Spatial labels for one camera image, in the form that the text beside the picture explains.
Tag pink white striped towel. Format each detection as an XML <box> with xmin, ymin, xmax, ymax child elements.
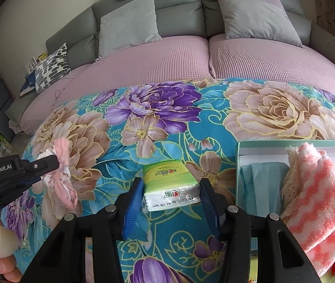
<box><xmin>281</xmin><ymin>142</ymin><xmax>335</xmax><ymax>278</ymax></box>

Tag stack of books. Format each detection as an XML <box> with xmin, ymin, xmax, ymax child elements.
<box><xmin>27</xmin><ymin>53</ymin><xmax>50</xmax><ymax>71</ymax></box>

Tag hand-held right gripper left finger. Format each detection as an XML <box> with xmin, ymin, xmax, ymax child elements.
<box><xmin>21</xmin><ymin>178</ymin><xmax>146</xmax><ymax>283</ymax></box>

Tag pink scrunchie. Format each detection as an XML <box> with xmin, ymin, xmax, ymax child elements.
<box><xmin>38</xmin><ymin>138</ymin><xmax>79</xmax><ymax>210</ymax></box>

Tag blue face mask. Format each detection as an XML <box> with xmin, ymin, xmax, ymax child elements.
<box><xmin>240</xmin><ymin>162</ymin><xmax>290</xmax><ymax>216</ymax></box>

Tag green tissue pack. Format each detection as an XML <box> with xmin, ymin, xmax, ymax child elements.
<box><xmin>142</xmin><ymin>160</ymin><xmax>201</xmax><ymax>212</ymax></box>

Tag white ring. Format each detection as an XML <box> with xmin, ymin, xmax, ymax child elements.
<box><xmin>0</xmin><ymin>223</ymin><xmax>19</xmax><ymax>258</ymax></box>

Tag floral blanket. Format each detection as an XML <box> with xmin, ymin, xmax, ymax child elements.
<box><xmin>0</xmin><ymin>78</ymin><xmax>335</xmax><ymax>283</ymax></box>

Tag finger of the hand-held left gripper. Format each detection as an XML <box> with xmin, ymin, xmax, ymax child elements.
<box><xmin>6</xmin><ymin>175</ymin><xmax>43</xmax><ymax>192</ymax></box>
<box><xmin>23</xmin><ymin>155</ymin><xmax>60</xmax><ymax>174</ymax></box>

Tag cream lace scrunchie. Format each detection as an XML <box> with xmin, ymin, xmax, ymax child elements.
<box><xmin>281</xmin><ymin>146</ymin><xmax>304</xmax><ymax>213</ymax></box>

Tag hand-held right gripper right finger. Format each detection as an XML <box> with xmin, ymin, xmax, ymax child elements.
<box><xmin>200</xmin><ymin>178</ymin><xmax>323</xmax><ymax>283</ymax></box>

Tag teal shallow box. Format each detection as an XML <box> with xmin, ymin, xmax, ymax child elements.
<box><xmin>235</xmin><ymin>139</ymin><xmax>335</xmax><ymax>221</ymax></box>

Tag grey pillow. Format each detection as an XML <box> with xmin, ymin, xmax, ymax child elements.
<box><xmin>97</xmin><ymin>0</ymin><xmax>162</xmax><ymax>61</ymax></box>
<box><xmin>219</xmin><ymin>0</ymin><xmax>304</xmax><ymax>48</ymax></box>

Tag black white patterned pillow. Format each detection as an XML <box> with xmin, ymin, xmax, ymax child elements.
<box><xmin>34</xmin><ymin>43</ymin><xmax>71</xmax><ymax>95</ymax></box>

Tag silver bag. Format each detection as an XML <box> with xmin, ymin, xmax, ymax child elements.
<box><xmin>8</xmin><ymin>120</ymin><xmax>24</xmax><ymax>134</ymax></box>

